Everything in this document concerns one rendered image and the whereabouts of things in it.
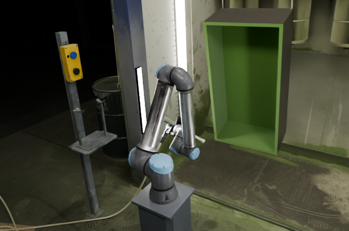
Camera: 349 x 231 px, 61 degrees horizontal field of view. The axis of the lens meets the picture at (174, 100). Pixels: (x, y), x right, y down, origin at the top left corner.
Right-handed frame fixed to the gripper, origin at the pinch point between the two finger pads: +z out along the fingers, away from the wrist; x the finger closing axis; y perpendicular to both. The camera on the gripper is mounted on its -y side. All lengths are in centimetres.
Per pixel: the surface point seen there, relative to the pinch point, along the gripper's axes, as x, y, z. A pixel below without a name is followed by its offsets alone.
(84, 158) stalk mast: -45, 56, 23
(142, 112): -20.7, -0.6, 20.8
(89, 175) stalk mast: -34, 67, 29
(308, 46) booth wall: 119, -164, 18
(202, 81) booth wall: 47, -79, 84
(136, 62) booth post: -49, -34, 9
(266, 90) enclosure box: 63, -72, -17
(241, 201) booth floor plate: 93, 29, -11
